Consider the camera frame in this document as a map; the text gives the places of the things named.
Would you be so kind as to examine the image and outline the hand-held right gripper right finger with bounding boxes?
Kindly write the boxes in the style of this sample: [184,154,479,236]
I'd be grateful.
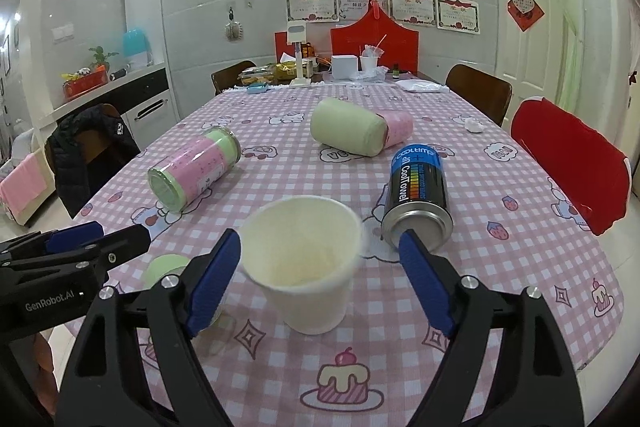
[397,229,586,427]

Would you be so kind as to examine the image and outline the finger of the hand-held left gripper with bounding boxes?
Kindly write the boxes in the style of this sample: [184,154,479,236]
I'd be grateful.
[0,224,152,289]
[0,221,106,258]

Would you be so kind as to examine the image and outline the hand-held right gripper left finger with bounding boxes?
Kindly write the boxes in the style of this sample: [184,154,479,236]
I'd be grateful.
[60,228,242,427]

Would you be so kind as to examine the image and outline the white paper cup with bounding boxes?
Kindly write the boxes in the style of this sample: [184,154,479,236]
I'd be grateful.
[237,196,364,336]

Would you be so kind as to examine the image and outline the white cup with straws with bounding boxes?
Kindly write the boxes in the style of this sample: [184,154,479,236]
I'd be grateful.
[359,34,389,76]

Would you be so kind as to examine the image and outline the light green round lid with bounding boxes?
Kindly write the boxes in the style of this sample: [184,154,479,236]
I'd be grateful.
[141,253,237,343]

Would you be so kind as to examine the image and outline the pink cloth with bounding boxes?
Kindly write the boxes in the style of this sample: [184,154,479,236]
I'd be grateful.
[0,153,49,228]

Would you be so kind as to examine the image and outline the black jacket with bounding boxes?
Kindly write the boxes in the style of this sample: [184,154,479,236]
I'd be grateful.
[45,103,141,219]

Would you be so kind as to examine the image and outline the black spray can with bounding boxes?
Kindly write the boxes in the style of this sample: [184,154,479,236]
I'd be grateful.
[380,142,455,254]

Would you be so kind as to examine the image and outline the pink green cylinder container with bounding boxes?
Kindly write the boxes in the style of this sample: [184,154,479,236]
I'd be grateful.
[146,126,243,212]

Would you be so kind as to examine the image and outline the pink checkered tablecloth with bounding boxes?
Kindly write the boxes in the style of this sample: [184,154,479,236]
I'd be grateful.
[75,83,626,427]

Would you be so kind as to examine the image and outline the white black cabinet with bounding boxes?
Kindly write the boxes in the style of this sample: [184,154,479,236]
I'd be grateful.
[30,61,177,138]

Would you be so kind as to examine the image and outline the red planter box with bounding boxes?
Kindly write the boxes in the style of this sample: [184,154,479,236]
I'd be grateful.
[62,66,110,101]

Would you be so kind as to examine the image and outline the pale yellow cylinder container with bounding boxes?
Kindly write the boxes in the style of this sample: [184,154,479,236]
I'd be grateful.
[310,98,389,158]

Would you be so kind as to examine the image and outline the green potted plant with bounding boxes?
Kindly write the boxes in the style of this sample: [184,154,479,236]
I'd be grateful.
[88,46,119,72]

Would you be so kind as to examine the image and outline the red covered chair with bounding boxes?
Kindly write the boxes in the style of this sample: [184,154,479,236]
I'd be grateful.
[510,97,632,237]

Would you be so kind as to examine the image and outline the white plastic bag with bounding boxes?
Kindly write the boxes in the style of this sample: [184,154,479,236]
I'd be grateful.
[399,78,449,94]

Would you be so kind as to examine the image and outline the brown wooden chair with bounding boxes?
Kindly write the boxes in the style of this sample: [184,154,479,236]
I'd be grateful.
[445,64,514,128]
[211,60,257,96]

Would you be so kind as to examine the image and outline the light blue appliance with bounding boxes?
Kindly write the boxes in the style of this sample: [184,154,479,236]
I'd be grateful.
[123,29,154,69]

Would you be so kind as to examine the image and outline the clear food container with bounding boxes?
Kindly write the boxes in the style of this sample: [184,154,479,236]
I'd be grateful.
[238,66,274,88]

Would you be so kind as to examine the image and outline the white square box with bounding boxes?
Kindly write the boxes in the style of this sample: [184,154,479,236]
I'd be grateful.
[331,55,357,80]

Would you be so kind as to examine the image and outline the white door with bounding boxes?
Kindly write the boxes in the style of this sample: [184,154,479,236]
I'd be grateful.
[499,0,587,124]

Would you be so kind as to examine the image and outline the white desk stand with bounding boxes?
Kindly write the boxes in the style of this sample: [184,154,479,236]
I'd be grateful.
[286,21,313,88]

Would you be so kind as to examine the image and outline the red pointed chair back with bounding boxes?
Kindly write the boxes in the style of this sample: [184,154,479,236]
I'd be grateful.
[330,0,420,75]

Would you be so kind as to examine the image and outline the red diamond door decoration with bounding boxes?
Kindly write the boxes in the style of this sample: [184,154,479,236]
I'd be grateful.
[507,0,545,32]

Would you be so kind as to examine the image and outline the round wall hook ornament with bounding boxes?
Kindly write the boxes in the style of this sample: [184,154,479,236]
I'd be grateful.
[223,7,244,41]

